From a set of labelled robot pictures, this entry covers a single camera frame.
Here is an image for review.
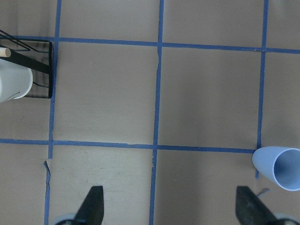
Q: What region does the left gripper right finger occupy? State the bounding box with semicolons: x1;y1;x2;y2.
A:
235;186;281;225

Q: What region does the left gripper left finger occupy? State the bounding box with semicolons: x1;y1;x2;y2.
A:
72;186;104;225

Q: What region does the light blue plastic cup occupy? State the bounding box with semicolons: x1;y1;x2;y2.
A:
252;146;300;191

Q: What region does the white mug near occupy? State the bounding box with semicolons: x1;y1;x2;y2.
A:
0;59;33;103

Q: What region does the black wire mug rack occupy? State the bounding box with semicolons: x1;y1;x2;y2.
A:
0;30;53;99

